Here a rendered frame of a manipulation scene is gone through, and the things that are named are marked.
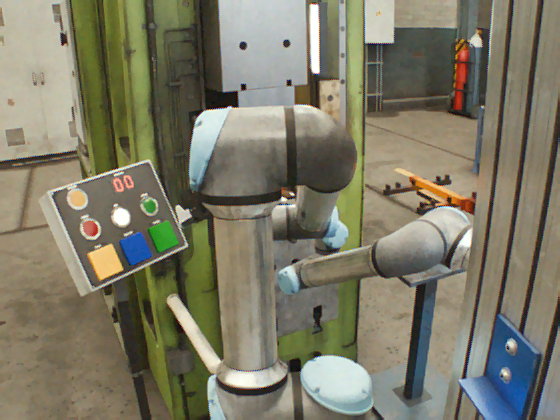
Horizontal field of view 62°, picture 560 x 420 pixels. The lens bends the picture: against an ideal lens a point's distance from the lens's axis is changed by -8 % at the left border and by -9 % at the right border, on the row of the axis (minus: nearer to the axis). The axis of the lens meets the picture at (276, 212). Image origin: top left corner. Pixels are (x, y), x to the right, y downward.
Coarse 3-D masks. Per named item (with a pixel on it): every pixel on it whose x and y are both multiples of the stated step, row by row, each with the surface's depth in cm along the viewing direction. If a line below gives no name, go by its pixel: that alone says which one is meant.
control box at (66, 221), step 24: (120, 168) 139; (144, 168) 144; (48, 192) 122; (72, 192) 126; (96, 192) 131; (120, 192) 136; (144, 192) 142; (48, 216) 125; (72, 216) 124; (96, 216) 129; (144, 216) 139; (168, 216) 145; (72, 240) 122; (96, 240) 127; (72, 264) 125; (144, 264) 135; (96, 288) 123
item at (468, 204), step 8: (416, 176) 191; (424, 184) 184; (432, 184) 182; (432, 192) 180; (440, 192) 176; (448, 192) 173; (456, 200) 168; (464, 200) 164; (472, 200) 162; (464, 208) 165; (472, 208) 162
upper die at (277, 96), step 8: (264, 88) 159; (272, 88) 159; (280, 88) 161; (288, 88) 162; (208, 96) 180; (216, 96) 172; (224, 96) 166; (232, 96) 159; (240, 96) 155; (248, 96) 157; (256, 96) 158; (264, 96) 159; (272, 96) 160; (280, 96) 162; (288, 96) 163; (208, 104) 181; (216, 104) 174; (224, 104) 167; (232, 104) 160; (240, 104) 156; (248, 104) 158; (256, 104) 159; (264, 104) 160; (272, 104) 161; (280, 104) 163; (288, 104) 164
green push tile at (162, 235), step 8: (160, 224) 141; (168, 224) 143; (152, 232) 139; (160, 232) 140; (168, 232) 142; (152, 240) 139; (160, 240) 140; (168, 240) 142; (176, 240) 143; (160, 248) 139; (168, 248) 141
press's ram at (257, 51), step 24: (216, 0) 143; (240, 0) 145; (264, 0) 149; (288, 0) 152; (216, 24) 147; (240, 24) 148; (264, 24) 151; (288, 24) 155; (216, 48) 150; (240, 48) 151; (264, 48) 154; (288, 48) 157; (216, 72) 154; (240, 72) 153; (264, 72) 156; (288, 72) 160
